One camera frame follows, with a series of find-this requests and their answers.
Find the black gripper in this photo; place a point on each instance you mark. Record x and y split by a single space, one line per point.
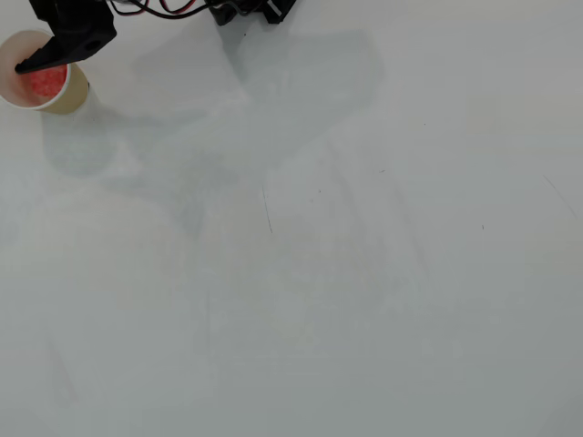
75 40

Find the red white speckled foam cube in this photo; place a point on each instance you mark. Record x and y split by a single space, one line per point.
48 82

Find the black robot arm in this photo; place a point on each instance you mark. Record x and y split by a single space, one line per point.
273 9

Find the beige paper cup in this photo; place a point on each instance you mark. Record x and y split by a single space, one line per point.
68 98

